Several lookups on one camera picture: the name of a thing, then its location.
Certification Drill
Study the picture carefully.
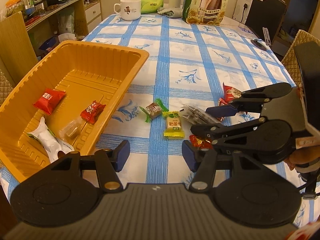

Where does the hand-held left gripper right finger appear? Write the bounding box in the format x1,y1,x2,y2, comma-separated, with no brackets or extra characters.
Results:
182,140,273,193

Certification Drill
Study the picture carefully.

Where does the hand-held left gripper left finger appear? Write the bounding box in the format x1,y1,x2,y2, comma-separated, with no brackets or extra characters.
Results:
47,140,130,193

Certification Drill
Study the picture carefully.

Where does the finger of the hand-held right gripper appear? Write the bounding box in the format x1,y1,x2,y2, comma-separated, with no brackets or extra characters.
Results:
190,117,267,155
205,83,293,118

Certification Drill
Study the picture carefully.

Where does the small red candy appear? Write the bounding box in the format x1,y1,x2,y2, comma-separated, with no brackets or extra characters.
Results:
80,100,106,125
189,134,213,151

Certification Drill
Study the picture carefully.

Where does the large red snack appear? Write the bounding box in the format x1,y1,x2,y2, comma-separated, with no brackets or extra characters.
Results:
218,83,242,106

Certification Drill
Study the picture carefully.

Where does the clear silver snack packet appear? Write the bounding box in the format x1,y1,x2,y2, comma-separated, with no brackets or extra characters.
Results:
181,104,222,126

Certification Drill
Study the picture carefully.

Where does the yellow green candy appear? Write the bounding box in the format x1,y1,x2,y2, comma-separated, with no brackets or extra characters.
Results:
162,111,185,139

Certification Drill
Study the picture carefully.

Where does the green brown candy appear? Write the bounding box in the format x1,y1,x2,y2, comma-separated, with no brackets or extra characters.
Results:
138,98,169,123

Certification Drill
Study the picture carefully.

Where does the clear brown candy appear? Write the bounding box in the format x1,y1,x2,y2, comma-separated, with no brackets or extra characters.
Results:
59,119,83,140

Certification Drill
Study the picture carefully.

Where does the white green long packet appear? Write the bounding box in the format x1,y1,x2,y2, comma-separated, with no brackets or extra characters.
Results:
26,117,75,163

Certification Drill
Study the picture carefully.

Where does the orange plastic tray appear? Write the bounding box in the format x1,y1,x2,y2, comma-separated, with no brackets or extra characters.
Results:
0,40,150,183

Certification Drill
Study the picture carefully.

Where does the red square snack packet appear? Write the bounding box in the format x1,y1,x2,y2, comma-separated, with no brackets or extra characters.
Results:
33,88,67,116

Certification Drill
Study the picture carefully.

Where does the person's right hand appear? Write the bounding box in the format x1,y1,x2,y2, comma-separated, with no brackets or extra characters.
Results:
287,144,320,168

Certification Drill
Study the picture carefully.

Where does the blue checked tablecloth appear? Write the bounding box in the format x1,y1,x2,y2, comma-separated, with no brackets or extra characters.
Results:
0,12,309,228

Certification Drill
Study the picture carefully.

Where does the black round disc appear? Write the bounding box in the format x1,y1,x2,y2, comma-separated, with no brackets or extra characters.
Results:
251,39,267,50

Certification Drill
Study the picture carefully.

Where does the beige quilted chair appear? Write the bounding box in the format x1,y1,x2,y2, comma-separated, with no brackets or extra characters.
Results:
280,29,320,85
0,70,15,110

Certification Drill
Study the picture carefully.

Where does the white phone stand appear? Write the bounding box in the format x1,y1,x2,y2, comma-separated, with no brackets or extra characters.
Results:
261,26,272,46

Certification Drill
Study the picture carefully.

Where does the large sunflower seed bag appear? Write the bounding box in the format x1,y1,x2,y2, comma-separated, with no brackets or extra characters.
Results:
182,0,233,27

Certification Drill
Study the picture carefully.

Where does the black appliance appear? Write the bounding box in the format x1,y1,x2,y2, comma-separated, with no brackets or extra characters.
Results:
244,0,287,57

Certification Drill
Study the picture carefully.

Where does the grey cloth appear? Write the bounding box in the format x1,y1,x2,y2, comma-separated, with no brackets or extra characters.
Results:
157,6,186,18

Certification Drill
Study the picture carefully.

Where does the white mug with bear print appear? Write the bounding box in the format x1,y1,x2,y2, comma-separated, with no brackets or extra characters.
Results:
114,0,142,21

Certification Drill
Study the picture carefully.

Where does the wooden shelf cabinet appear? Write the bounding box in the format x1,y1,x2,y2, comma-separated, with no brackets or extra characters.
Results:
22,0,103,58

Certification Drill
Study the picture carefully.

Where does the wooden panel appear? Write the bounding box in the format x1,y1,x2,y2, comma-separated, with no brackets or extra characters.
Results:
0,11,38,100

